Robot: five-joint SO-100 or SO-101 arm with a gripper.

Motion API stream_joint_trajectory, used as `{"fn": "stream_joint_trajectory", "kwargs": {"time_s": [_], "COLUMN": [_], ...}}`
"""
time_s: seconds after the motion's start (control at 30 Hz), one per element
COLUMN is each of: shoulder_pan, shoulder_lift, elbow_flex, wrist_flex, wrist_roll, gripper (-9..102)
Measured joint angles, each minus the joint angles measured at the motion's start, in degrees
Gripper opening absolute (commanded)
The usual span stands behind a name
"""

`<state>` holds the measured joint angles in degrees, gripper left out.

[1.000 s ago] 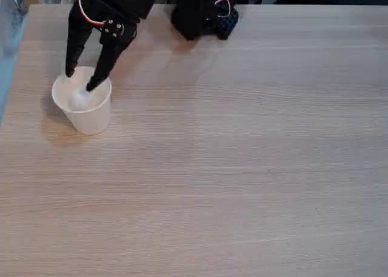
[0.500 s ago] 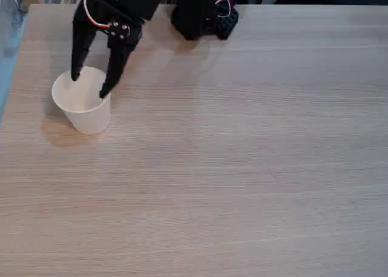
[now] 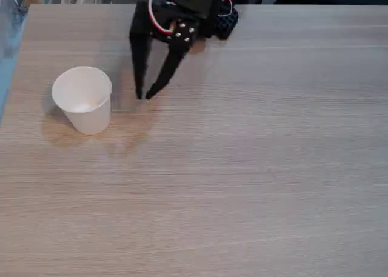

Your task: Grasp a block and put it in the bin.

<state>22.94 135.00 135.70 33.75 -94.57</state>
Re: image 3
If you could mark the white paper cup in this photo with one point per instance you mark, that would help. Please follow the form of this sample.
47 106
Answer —
91 119

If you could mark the pale blue fabric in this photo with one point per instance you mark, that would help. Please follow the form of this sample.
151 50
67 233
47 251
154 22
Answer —
9 19

